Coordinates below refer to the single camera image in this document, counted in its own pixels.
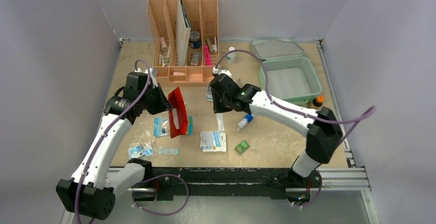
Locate red zipper pouch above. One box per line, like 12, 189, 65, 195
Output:
168, 87, 188, 139

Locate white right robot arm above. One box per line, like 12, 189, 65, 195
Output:
209, 73, 343, 186

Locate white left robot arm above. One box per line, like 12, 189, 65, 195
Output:
56, 71, 172, 221

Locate small green medicine box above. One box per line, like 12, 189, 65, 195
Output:
234, 140, 249, 155

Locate blue cotton swab bag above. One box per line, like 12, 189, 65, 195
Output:
153, 116, 193, 137

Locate small white bottle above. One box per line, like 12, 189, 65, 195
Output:
226, 47, 236, 64

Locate peach desk organizer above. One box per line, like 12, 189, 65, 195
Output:
147, 0, 219, 87

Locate white gauze dressing packet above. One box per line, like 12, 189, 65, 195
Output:
200, 131, 227, 153

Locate grey stapler in organizer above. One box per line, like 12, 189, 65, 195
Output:
206, 36, 217, 53

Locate clear bag blue packets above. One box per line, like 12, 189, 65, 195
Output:
127, 141, 154, 159

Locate pink item in organizer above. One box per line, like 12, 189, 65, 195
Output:
203, 45, 212, 66

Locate small grey box organizer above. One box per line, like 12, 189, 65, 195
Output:
190, 51, 201, 66

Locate pink tube in organizer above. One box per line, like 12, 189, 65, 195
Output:
160, 37, 168, 51

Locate dark round jar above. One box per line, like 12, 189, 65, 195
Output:
189, 30, 201, 49

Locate mint green case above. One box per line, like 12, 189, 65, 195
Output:
251, 39, 322, 105

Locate white board in organizer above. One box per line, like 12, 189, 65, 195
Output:
176, 0, 191, 66

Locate brown bottle orange cap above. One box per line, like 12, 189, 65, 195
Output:
312, 96, 324, 109

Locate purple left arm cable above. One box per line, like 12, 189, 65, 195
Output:
73, 59, 152, 224

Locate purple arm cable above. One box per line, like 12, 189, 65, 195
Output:
214, 49, 377, 145
73, 59, 152, 224

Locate black handled scissors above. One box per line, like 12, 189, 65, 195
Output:
237, 79, 243, 88

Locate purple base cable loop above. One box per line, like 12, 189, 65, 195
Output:
131, 173, 189, 216

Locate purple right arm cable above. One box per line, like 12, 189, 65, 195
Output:
214, 49, 377, 145

